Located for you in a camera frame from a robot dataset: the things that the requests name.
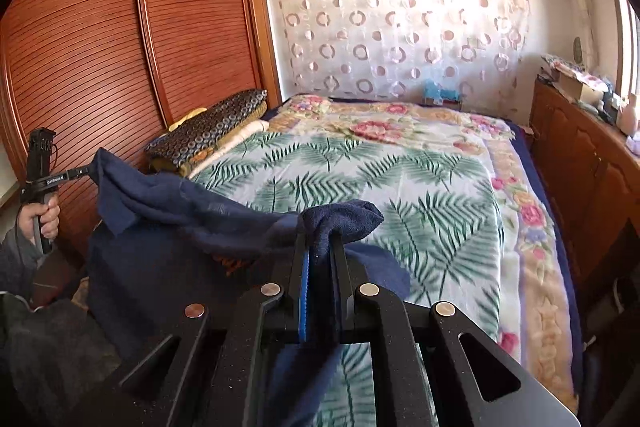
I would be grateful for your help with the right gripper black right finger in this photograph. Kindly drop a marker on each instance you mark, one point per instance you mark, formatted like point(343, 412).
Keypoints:
point(342, 288)

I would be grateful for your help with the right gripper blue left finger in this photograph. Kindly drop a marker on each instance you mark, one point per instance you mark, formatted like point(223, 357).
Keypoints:
point(297, 294)

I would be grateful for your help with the navy printed t-shirt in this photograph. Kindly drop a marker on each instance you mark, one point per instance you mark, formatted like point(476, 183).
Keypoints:
point(164, 242)

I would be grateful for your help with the grey left sleeve forearm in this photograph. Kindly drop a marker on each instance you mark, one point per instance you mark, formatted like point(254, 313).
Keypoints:
point(19, 263)

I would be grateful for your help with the person's left hand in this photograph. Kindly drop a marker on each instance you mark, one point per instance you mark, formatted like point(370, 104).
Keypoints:
point(36, 219)

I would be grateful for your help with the dark patterned folded blanket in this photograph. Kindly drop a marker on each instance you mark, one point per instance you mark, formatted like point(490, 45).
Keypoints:
point(183, 149)

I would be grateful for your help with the floral and fern bedspread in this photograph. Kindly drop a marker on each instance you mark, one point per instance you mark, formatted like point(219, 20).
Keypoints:
point(464, 212)

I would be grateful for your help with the brown slatted wooden wardrobe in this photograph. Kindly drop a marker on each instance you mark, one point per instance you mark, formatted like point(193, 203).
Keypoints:
point(116, 73)

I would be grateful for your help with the light blue box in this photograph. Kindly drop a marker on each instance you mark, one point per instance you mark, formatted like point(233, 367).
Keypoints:
point(435, 94)

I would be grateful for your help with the white circle-pattern curtain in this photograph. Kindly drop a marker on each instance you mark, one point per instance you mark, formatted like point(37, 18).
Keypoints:
point(386, 50)

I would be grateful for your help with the brown wooden side cabinet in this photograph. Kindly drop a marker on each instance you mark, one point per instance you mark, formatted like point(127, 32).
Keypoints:
point(592, 183)

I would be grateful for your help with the cardboard box on cabinet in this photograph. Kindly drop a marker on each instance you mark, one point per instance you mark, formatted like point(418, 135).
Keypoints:
point(587, 89)

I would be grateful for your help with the small round desk fan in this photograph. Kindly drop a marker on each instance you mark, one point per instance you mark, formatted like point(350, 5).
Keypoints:
point(577, 52)

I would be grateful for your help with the bright window with frame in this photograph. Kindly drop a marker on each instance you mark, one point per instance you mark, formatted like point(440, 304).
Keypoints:
point(627, 49)

